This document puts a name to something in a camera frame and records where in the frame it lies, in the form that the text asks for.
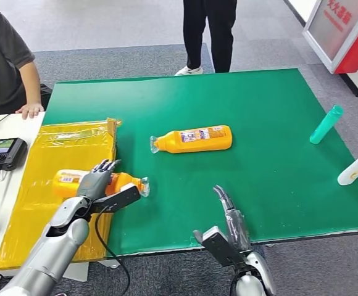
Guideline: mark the black handheld screen controller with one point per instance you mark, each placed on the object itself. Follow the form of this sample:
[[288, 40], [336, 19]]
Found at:
[[2, 153]]

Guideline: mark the white plastic bottle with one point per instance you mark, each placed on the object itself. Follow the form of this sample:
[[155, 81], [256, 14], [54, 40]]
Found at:
[[356, 166]]

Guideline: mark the person's hand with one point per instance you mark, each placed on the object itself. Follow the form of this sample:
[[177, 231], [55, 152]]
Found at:
[[29, 108]]

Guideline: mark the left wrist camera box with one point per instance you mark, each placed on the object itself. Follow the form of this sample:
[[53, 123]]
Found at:
[[117, 199]]

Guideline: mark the red and white kiosk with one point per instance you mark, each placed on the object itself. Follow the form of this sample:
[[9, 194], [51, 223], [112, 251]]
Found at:
[[346, 36]]

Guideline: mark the orange Tide detergent bottle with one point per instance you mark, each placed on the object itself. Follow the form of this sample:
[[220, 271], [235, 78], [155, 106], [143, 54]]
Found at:
[[66, 183]]

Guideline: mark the standing person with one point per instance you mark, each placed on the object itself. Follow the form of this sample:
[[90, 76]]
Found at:
[[210, 32]]

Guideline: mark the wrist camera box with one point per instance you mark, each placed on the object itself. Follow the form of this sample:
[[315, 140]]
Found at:
[[222, 247], [117, 199]]

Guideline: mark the green table mat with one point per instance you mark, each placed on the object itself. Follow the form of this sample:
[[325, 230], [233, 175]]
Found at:
[[228, 106]]

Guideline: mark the seated person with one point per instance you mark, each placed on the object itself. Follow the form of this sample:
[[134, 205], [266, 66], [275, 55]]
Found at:
[[0, 57]]

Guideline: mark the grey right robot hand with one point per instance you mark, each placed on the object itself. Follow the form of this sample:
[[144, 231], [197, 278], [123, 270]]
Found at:
[[235, 224]]

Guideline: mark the teal plastic bottle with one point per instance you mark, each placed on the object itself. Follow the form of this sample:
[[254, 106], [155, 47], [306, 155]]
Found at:
[[325, 125]]

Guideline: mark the yellow plastic wrapped box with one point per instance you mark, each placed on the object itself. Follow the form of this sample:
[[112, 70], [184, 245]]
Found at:
[[43, 151]]

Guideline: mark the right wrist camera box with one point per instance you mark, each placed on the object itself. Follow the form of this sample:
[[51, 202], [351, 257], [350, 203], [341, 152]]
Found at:
[[222, 247]]

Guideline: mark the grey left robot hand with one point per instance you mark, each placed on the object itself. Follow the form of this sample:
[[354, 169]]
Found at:
[[94, 183]]

